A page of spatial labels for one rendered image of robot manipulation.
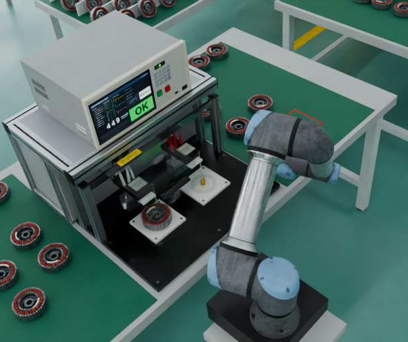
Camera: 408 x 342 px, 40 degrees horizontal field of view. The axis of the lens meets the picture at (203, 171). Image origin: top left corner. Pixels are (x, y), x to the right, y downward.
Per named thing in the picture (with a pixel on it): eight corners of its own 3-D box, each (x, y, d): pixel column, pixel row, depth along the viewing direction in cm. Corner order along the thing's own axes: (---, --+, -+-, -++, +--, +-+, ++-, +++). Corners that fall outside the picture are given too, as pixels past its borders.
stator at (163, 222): (178, 218, 208) (177, 212, 206) (155, 236, 203) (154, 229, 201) (158, 203, 214) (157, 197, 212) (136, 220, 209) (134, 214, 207)
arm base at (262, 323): (308, 309, 173) (311, 291, 166) (284, 347, 164) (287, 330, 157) (265, 287, 179) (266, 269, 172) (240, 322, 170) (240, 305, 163)
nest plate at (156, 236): (186, 220, 209) (185, 218, 208) (156, 244, 202) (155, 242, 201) (159, 201, 217) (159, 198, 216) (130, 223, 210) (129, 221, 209)
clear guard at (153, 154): (205, 178, 190) (204, 165, 186) (152, 219, 179) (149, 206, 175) (142, 138, 208) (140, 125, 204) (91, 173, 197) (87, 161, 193)
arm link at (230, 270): (247, 301, 156) (301, 113, 158) (197, 284, 160) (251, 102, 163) (255, 298, 167) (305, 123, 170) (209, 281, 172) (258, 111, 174)
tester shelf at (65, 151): (218, 87, 216) (217, 78, 212) (74, 186, 184) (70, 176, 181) (143, 50, 240) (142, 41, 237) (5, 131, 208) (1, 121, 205)
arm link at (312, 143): (340, 122, 156) (343, 161, 202) (301, 113, 159) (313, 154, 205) (328, 161, 154) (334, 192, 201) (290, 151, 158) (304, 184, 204)
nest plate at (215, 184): (230, 184, 220) (230, 182, 219) (204, 205, 213) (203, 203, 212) (203, 167, 228) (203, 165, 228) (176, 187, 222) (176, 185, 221)
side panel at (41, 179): (77, 220, 217) (54, 159, 194) (70, 224, 215) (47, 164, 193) (38, 186, 232) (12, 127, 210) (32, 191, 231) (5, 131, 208)
